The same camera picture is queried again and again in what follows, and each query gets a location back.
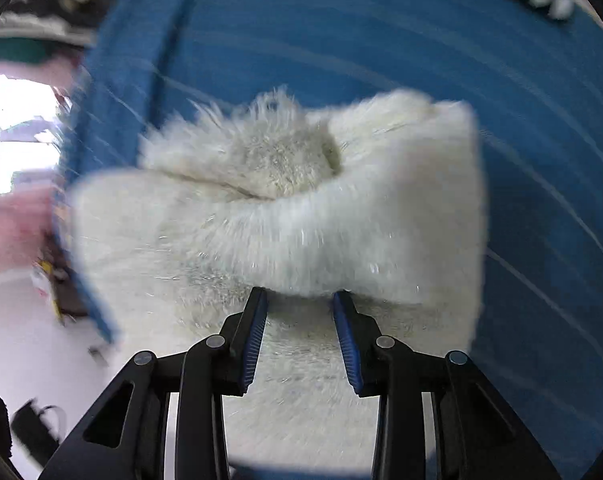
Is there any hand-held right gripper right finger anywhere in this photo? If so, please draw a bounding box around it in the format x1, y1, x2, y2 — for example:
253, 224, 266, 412
332, 289, 562, 480

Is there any pink cloth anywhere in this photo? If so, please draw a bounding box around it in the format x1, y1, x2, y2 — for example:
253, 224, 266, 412
0, 57, 79, 278

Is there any white tweed jacket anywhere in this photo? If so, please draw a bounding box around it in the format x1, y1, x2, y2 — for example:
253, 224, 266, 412
68, 85, 490, 467

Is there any blue striped bedsheet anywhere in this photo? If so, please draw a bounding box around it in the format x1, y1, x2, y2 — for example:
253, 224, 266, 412
56, 0, 603, 480

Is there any pile of clothes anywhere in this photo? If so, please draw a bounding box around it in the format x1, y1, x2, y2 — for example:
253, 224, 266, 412
0, 0, 132, 67

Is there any black object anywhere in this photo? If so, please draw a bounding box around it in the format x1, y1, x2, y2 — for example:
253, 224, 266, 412
10, 399, 66, 467

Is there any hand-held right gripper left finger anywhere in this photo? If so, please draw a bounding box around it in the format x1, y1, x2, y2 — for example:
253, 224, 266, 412
38, 287, 268, 480

